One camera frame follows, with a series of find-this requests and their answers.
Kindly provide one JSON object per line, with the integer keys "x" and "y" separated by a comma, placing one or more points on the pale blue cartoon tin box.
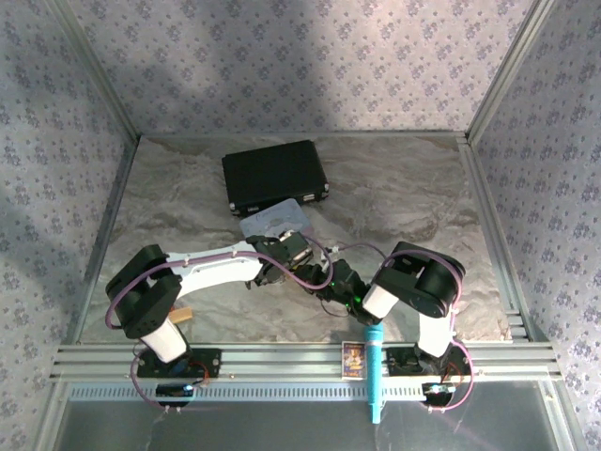
{"x": 277, "y": 216}

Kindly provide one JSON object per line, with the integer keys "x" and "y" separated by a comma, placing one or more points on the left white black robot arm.
{"x": 211, "y": 270}

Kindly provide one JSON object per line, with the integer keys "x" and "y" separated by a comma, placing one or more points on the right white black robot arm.
{"x": 422, "y": 282}

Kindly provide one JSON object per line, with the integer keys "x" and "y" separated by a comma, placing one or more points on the small picture card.
{"x": 353, "y": 361}

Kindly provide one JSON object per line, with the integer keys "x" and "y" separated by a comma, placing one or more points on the turquoise marker pen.
{"x": 374, "y": 362}

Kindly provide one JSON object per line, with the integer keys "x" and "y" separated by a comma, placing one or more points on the black hard case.
{"x": 272, "y": 174}

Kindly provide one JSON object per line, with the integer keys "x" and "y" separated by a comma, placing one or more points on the small wooden block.
{"x": 183, "y": 315}

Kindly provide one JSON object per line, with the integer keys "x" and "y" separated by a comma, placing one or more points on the right controller board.
{"x": 437, "y": 391}

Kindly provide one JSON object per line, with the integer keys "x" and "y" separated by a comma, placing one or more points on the controller board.
{"x": 174, "y": 391}
{"x": 437, "y": 391}

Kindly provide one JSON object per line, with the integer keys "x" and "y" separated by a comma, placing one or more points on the left controller board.
{"x": 174, "y": 391}

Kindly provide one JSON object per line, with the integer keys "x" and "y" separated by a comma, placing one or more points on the aluminium frame rail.
{"x": 282, "y": 359}

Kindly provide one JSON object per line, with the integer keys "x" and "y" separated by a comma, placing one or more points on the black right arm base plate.
{"x": 404, "y": 362}

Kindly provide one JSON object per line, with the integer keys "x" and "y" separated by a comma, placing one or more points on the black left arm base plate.
{"x": 211, "y": 362}

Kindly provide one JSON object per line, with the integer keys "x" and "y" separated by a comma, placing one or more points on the aluminium corner post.
{"x": 512, "y": 70}

